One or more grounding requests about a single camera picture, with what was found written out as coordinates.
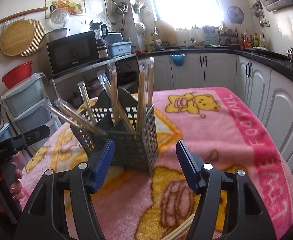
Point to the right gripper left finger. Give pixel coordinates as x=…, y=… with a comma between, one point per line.
x=99, y=163

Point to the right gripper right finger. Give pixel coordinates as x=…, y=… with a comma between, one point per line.
x=191, y=164

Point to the white kitchen base cabinets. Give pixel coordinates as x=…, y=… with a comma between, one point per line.
x=265, y=85

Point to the pale blue drawer unit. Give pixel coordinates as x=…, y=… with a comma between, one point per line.
x=23, y=105

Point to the black plastic utensil basket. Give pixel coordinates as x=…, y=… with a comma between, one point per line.
x=138, y=151

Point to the pink cartoon bear blanket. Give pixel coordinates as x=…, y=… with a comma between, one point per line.
x=201, y=167

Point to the red plastic basin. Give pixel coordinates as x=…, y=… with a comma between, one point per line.
x=17, y=75

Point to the metal shelf rack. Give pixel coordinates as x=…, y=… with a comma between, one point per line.
x=66, y=86

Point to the round wooden cutting board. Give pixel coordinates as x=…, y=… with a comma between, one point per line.
x=22, y=38

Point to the black microwave oven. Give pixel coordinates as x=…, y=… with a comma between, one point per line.
x=72, y=52

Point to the blue dish drainer box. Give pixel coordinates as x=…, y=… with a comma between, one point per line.
x=119, y=48

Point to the blue hanging trash bin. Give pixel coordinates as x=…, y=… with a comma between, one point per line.
x=178, y=59

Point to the black blender jug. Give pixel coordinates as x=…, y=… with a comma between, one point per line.
x=100, y=31

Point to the fruit picture wall tile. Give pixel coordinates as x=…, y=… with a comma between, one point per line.
x=74, y=7

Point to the small wall fan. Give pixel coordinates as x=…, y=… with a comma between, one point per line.
x=235, y=15

